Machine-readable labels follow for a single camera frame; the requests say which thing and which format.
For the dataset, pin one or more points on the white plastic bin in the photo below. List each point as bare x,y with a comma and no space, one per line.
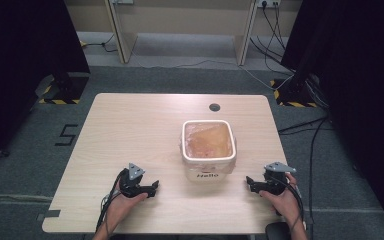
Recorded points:
210,169

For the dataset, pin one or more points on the white wall power outlet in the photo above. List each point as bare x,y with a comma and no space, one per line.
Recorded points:
122,1
268,2

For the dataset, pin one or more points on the black curtain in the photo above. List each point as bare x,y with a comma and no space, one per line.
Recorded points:
363,83
20,66

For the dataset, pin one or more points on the translucent pink plastic bag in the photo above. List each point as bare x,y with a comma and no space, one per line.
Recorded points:
208,140

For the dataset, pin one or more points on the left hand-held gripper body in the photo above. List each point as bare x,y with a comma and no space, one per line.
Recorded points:
131,185

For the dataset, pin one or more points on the black rounded object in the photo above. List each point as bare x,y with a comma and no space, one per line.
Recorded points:
277,231

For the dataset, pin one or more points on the person's left hand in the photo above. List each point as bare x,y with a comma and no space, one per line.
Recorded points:
123,206

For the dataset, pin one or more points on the light wooden background desk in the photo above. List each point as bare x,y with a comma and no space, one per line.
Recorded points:
123,40

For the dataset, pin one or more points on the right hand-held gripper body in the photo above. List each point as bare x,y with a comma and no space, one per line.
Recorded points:
275,181

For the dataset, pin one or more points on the person's right hand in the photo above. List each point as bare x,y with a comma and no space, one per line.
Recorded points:
281,201

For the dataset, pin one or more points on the black table grommet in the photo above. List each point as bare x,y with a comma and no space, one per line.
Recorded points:
214,107

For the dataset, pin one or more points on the stand base with hazard tape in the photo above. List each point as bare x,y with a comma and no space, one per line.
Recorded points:
290,95
65,90

